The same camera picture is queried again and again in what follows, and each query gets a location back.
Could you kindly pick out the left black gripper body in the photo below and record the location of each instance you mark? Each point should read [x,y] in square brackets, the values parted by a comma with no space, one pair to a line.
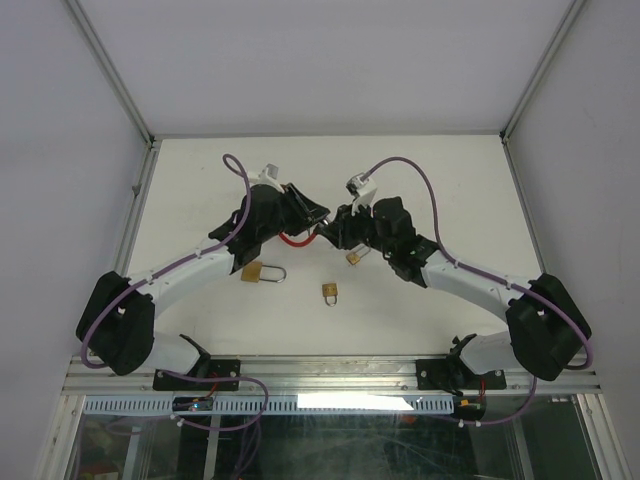
[286,221]

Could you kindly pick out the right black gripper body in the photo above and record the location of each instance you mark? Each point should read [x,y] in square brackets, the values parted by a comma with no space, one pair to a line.
[359,228]

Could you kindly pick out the red cable lock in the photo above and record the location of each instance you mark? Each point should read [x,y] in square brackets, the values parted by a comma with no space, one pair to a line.
[302,243]

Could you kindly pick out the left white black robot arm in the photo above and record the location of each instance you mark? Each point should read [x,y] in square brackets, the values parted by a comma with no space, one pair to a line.
[117,328]

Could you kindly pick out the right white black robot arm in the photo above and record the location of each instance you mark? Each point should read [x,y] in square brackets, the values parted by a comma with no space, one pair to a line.
[545,328]

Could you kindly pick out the small brass padlock long shackle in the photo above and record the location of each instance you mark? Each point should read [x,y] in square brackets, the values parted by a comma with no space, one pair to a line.
[353,257]

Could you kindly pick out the large brass padlock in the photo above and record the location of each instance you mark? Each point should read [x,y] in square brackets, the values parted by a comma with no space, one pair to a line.
[256,272]

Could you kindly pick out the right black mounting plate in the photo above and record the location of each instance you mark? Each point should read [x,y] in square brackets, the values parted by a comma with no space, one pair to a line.
[451,375]

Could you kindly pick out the black mounting plate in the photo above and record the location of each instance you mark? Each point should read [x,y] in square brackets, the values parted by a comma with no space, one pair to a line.
[218,373]
[451,375]

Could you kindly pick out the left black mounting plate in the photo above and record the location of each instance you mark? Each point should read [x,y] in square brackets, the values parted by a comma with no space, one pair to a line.
[218,373]

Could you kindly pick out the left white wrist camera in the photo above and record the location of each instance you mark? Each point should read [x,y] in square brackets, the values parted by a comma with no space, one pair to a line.
[267,176]

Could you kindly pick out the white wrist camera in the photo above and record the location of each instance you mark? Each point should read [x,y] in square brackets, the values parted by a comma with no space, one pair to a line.
[267,176]
[363,190]

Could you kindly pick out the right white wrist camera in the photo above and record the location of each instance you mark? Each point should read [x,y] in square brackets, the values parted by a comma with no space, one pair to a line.
[363,190]

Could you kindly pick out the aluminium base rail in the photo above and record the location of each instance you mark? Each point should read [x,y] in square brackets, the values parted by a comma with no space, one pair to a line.
[310,374]

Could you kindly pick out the white slotted cable duct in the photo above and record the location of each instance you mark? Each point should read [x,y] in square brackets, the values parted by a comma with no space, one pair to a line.
[298,404]

